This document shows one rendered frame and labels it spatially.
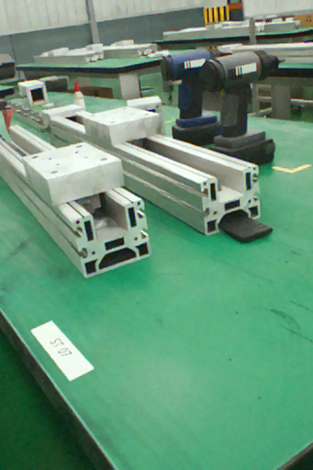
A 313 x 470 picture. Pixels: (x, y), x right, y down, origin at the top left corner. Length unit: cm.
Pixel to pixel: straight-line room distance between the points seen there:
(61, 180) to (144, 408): 35
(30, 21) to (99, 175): 1240
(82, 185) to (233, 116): 39
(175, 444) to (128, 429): 4
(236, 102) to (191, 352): 59
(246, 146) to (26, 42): 1211
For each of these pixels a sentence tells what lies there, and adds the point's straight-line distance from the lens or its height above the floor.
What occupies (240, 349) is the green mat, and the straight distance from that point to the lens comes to 49.
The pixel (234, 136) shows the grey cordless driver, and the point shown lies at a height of 85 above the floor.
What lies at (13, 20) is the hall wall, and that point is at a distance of 1291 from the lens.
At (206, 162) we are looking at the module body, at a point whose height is 85.
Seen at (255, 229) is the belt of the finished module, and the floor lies 79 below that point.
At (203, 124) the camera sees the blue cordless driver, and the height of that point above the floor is 83.
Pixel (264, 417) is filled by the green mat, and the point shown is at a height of 78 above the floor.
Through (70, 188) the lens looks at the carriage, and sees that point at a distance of 68.
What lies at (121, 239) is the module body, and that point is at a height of 81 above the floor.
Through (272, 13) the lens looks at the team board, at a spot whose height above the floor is 98.
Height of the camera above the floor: 108
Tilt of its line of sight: 25 degrees down
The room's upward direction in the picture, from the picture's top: 8 degrees counter-clockwise
